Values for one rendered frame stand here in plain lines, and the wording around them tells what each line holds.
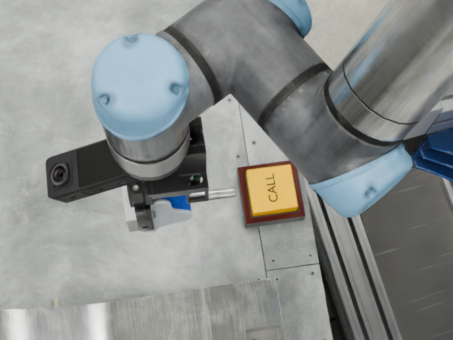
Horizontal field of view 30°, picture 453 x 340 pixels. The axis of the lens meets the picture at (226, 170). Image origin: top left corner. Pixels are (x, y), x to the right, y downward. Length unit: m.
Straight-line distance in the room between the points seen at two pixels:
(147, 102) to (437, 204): 1.23
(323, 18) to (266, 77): 1.49
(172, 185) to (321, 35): 1.33
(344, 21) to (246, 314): 1.26
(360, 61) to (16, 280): 0.65
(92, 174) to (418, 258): 1.05
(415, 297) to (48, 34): 0.92
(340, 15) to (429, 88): 1.57
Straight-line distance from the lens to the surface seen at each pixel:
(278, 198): 1.10
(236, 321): 1.01
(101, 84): 0.65
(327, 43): 2.13
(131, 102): 0.64
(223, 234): 1.12
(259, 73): 0.67
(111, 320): 1.02
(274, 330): 1.04
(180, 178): 0.84
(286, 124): 0.67
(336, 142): 0.64
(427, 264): 1.77
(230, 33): 0.68
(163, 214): 0.92
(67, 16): 1.25
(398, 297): 1.75
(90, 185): 0.84
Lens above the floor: 1.89
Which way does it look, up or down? 73 degrees down
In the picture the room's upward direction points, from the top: 4 degrees clockwise
